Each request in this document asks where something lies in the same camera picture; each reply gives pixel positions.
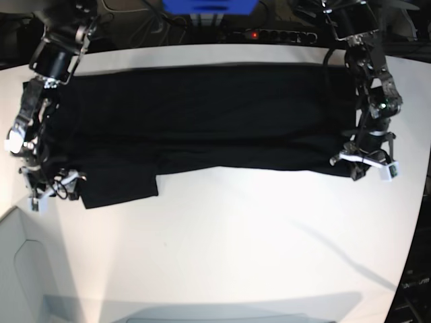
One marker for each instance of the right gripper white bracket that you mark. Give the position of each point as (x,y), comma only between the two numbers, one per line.
(64,185)

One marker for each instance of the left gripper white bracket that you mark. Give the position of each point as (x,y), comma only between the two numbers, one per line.
(377,152)

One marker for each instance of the black T-shirt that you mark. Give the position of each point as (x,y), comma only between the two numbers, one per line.
(122,130)

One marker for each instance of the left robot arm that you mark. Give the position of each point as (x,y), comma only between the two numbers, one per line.
(378,100)

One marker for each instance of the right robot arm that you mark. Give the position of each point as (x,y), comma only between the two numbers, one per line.
(68,29)

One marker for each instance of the black power strip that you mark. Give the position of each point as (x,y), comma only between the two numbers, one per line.
(265,36)

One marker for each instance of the blue plastic box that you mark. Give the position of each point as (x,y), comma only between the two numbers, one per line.
(230,7)

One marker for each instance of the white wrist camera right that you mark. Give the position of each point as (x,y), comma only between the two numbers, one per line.
(37,205)

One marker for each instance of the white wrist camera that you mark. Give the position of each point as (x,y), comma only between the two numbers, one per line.
(389,171)
(37,205)

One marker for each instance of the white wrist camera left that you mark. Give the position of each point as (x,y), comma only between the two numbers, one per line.
(389,171)

